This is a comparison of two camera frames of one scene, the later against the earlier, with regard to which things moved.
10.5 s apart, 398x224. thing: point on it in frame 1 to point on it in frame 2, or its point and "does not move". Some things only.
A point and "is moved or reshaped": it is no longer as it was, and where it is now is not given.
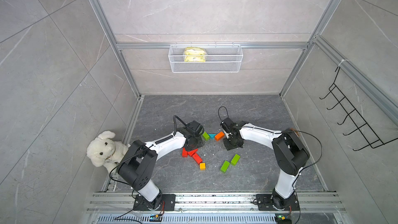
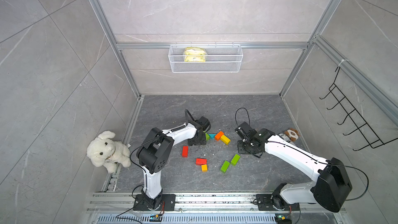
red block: [185, 153] does not move
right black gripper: [228, 147] to [240, 151]
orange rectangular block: [219, 136] does not move
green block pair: [225, 166] does not move
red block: [197, 158] is moved or reshaped
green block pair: [235, 159] does not move
